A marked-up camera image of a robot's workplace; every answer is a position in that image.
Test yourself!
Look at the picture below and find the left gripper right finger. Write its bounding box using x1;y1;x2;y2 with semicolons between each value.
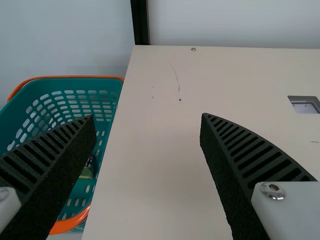
199;112;320;240

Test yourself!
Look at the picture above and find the can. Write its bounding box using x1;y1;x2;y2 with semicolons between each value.
79;154;98;180

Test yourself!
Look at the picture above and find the black post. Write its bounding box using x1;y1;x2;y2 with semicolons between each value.
130;0;150;46

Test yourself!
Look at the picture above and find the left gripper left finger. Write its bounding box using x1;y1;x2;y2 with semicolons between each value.
0;114;98;240

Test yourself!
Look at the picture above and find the teal shopping basket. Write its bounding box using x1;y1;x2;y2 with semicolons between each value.
0;74;125;236

